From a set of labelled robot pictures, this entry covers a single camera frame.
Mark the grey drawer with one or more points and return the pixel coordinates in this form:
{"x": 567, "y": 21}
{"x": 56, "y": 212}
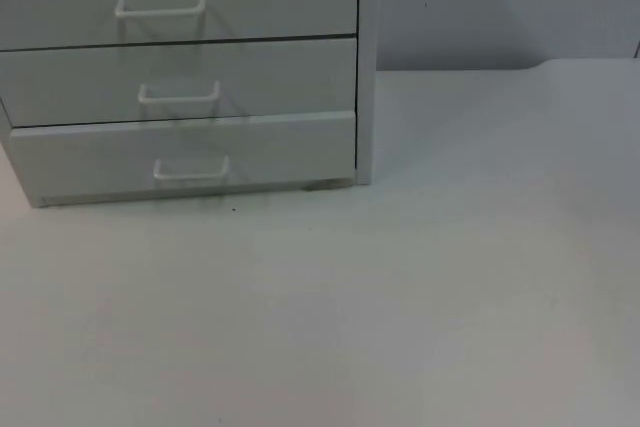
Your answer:
{"x": 280, "y": 152}

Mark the grey chest of drawers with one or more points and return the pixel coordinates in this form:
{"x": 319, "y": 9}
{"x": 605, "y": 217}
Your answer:
{"x": 250, "y": 2}

